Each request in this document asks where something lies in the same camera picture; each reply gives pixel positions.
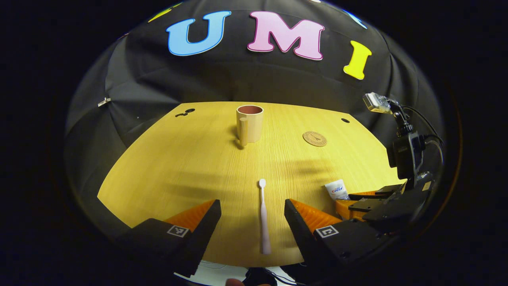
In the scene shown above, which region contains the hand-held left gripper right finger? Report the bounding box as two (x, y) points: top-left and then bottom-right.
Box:
(284, 199), (391, 278)

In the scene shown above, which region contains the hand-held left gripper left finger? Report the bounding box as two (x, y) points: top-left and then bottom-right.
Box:
(115, 199), (222, 278)

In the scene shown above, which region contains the white toothpaste tube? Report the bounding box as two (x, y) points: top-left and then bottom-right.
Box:
(325, 180), (350, 200)

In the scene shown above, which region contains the pink toothbrush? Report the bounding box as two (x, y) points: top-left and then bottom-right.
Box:
(259, 179), (272, 255)

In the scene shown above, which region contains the round brown coaster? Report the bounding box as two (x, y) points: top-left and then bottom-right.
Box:
(303, 131), (328, 147)

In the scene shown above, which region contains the beige cup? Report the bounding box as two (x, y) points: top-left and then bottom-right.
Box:
(236, 105), (264, 146)

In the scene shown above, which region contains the wooden desktop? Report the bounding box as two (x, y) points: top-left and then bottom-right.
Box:
(97, 101), (405, 267)

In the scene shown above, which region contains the black backdrop cloth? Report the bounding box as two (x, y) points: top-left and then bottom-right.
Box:
(63, 0), (445, 239)

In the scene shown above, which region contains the black cable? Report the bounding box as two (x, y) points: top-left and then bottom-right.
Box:
(401, 104), (445, 165)

